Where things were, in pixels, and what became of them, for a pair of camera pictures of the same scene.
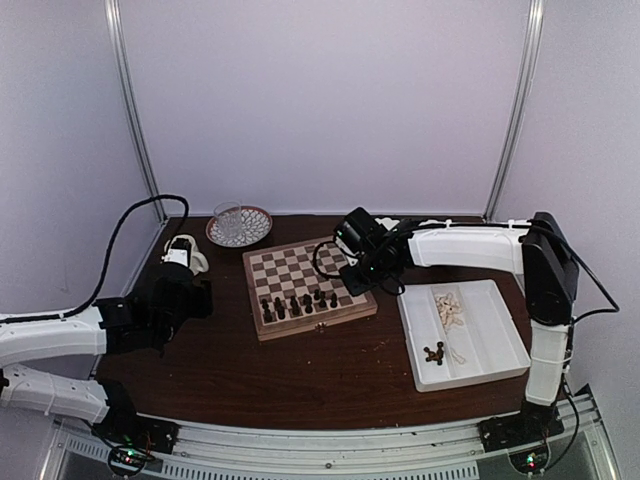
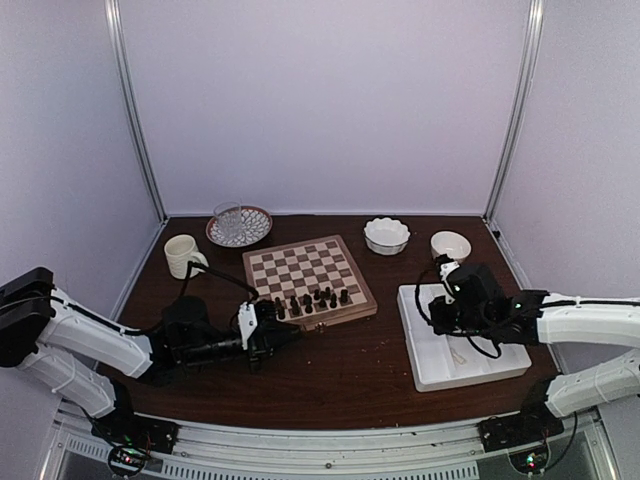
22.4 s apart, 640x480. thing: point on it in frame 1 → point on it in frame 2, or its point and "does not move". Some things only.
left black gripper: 203,300 → 264,342
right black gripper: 354,286 → 441,325
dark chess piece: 296,311 does not move
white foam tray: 460,334 does not move
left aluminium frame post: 114,26 does not move
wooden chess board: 298,287 does not move
